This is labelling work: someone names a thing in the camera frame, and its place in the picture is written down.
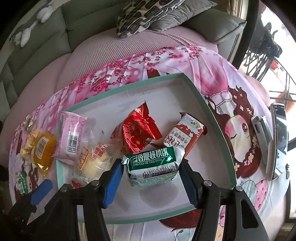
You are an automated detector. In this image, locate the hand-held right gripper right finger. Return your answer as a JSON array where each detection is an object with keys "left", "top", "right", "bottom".
[{"left": 179, "top": 160, "right": 270, "bottom": 241}]

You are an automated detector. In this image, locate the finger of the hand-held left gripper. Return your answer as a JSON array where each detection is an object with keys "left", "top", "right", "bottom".
[{"left": 9, "top": 179, "right": 53, "bottom": 223}]

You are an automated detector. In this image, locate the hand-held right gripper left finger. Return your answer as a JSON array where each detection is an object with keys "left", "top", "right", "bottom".
[{"left": 35, "top": 162, "right": 124, "bottom": 241}]

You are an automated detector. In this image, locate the teal cardboard tray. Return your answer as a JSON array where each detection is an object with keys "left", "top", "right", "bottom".
[{"left": 55, "top": 72, "right": 237, "bottom": 225}]

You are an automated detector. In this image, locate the clear bread packet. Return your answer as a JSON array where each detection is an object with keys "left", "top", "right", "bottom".
[{"left": 74, "top": 130, "right": 122, "bottom": 186}]

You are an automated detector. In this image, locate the beige snack packet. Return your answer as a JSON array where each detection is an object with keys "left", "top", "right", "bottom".
[{"left": 20, "top": 128, "right": 41, "bottom": 163}]

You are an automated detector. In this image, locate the green and white snack packet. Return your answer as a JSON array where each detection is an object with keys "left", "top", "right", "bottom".
[{"left": 122, "top": 146, "right": 185, "bottom": 187}]

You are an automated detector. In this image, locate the red and white biscuit packet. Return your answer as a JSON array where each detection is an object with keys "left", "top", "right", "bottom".
[{"left": 163, "top": 112, "right": 206, "bottom": 160}]

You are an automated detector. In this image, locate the red foil snack packet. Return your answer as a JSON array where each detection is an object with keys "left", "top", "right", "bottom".
[{"left": 111, "top": 100, "right": 162, "bottom": 154}]

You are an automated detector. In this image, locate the pink snack packet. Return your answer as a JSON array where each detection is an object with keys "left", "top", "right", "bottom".
[{"left": 54, "top": 111, "right": 89, "bottom": 165}]

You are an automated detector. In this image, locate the small green snack packet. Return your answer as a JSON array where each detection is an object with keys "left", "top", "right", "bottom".
[{"left": 15, "top": 171, "right": 31, "bottom": 195}]

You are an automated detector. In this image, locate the orange jelly packet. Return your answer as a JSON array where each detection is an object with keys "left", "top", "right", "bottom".
[{"left": 33, "top": 131, "right": 57, "bottom": 178}]

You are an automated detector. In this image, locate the white rectangular device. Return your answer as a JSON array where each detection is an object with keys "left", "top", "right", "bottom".
[{"left": 251, "top": 115, "right": 274, "bottom": 175}]

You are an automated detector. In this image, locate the smartphone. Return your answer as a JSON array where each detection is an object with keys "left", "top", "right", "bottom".
[{"left": 269, "top": 103, "right": 288, "bottom": 181}]

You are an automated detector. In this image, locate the pink printed blanket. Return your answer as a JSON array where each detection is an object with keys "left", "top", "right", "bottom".
[{"left": 8, "top": 45, "right": 289, "bottom": 241}]

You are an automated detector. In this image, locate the black metal chair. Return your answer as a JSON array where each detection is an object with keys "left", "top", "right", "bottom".
[{"left": 245, "top": 22, "right": 282, "bottom": 80}]

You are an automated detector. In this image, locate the grey and white plush toy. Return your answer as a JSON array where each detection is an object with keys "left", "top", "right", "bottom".
[{"left": 9, "top": 0, "right": 60, "bottom": 48}]

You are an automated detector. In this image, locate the grey sofa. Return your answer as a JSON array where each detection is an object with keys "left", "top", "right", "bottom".
[{"left": 0, "top": 0, "right": 247, "bottom": 116}]

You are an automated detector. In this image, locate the grey cushion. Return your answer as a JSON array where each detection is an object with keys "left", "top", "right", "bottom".
[{"left": 150, "top": 0, "right": 218, "bottom": 32}]

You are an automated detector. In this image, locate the black patterned cushion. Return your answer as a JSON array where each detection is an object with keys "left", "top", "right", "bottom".
[{"left": 116, "top": 0, "right": 185, "bottom": 39}]

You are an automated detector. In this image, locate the dark window frame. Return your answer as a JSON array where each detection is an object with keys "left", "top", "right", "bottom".
[{"left": 231, "top": 0, "right": 260, "bottom": 69}]

